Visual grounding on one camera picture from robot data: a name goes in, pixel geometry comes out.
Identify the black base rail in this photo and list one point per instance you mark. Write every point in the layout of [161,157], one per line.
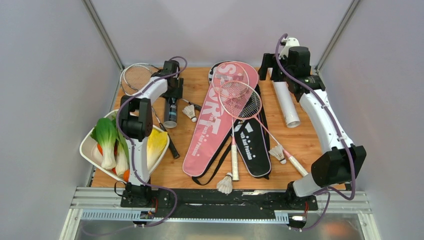
[212,204]

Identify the orange carrot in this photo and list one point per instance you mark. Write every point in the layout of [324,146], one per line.
[125,176]

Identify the pink racket upper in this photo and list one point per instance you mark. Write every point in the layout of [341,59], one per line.
[224,82]

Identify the green leafy vegetable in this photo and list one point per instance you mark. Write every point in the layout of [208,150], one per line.
[122,152]

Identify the yellow white cabbage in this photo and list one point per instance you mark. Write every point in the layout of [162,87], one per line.
[156,144]

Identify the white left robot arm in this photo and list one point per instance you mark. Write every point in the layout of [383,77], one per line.
[134,118]

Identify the shuttlecock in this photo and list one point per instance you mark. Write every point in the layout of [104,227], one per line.
[225,185]
[189,111]
[278,152]

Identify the white silver racket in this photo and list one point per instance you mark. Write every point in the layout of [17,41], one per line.
[136,76]

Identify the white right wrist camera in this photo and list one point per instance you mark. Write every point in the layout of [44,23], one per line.
[287,43]

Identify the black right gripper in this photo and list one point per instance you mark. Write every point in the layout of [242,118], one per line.
[269,60]

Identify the green bok choy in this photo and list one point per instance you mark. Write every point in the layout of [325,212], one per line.
[104,133]

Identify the white shuttlecock tube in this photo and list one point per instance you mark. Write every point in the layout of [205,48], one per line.
[286,104]

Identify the pink racket cover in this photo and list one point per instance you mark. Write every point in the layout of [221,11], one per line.
[212,128]

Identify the pink racket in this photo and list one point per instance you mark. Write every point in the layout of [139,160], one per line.
[248,106]
[224,82]

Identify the pink racket lower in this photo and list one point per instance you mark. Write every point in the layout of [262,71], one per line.
[248,106]

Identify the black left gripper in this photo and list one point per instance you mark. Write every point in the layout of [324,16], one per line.
[178,92]

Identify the white vegetable tray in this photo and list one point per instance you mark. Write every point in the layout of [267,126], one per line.
[87,149]

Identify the black shuttlecock tube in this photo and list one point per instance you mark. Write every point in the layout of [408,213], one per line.
[170,112]

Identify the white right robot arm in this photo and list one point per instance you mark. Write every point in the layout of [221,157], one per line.
[341,160]

